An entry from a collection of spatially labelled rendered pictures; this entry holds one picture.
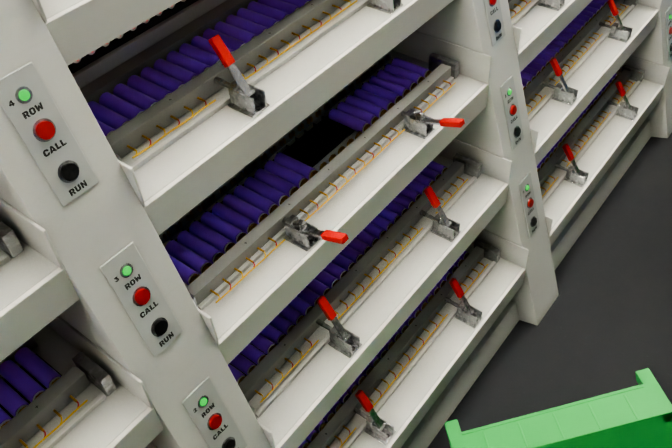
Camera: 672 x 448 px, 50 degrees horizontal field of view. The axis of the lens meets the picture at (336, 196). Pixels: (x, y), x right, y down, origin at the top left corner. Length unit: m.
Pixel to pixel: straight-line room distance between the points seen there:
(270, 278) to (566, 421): 0.46
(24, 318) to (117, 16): 0.28
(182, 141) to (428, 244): 0.50
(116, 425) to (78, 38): 0.39
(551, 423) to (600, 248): 0.64
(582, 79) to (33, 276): 1.14
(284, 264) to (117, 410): 0.25
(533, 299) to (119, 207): 0.93
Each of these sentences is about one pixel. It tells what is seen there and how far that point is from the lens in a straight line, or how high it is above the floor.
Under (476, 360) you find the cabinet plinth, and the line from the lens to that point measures 1.39.
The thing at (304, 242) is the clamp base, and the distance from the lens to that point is 0.90.
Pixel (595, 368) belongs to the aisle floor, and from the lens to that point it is 1.40.
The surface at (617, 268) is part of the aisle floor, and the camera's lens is 1.59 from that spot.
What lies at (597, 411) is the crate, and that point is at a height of 0.20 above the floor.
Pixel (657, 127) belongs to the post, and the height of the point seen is 0.03.
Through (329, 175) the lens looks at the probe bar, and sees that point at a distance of 0.96.
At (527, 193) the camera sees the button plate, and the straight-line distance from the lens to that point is 1.33.
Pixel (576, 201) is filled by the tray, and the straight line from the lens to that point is 1.53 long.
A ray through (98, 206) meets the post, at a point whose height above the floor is 0.76.
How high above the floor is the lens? 1.05
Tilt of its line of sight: 31 degrees down
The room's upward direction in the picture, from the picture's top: 20 degrees counter-clockwise
